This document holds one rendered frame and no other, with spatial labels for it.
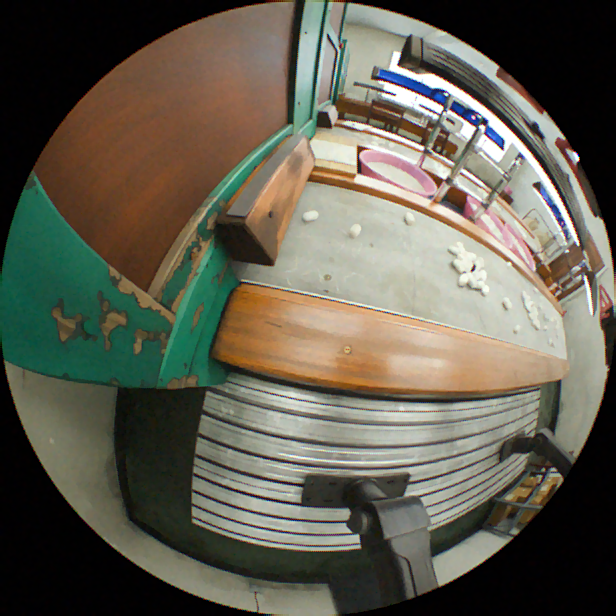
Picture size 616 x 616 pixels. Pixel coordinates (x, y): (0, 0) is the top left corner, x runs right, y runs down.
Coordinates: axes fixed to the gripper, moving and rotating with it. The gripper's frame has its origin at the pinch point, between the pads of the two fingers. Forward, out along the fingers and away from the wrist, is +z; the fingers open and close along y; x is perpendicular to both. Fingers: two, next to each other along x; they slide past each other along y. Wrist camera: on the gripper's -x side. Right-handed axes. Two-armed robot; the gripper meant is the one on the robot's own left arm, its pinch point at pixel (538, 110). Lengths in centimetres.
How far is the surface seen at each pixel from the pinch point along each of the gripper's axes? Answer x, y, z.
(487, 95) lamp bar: 0.7, -0.5, 10.7
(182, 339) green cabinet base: 25.2, 26.5, -17.7
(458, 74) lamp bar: 0.6, 4.2, 10.8
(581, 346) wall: 33, -491, 31
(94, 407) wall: 79, 121, -76
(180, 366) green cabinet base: 26.2, 26.5, -20.3
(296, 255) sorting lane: 33.3, 19.3, 0.0
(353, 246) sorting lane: 33.2, 10.0, 4.8
